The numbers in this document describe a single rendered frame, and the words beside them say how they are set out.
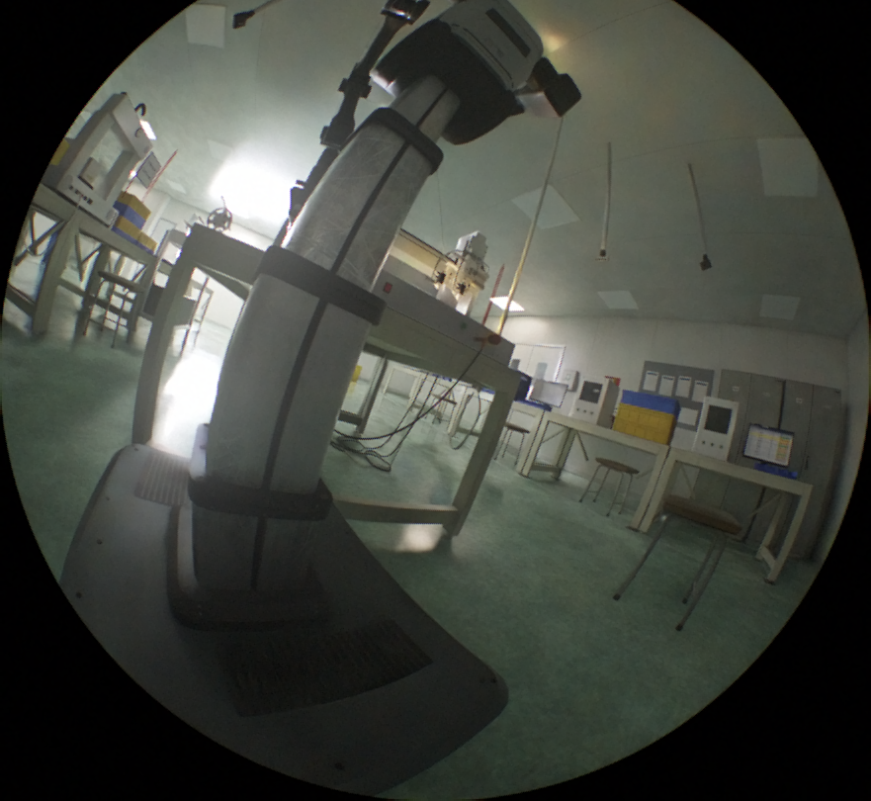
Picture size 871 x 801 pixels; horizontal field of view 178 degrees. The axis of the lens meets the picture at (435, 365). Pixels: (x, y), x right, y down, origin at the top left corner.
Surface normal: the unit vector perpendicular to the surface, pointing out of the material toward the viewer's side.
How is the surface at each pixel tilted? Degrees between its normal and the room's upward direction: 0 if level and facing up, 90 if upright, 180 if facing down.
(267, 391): 90
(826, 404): 90
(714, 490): 90
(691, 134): 180
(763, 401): 90
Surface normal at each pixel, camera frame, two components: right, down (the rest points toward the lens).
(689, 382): -0.79, -0.33
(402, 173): 0.65, 0.18
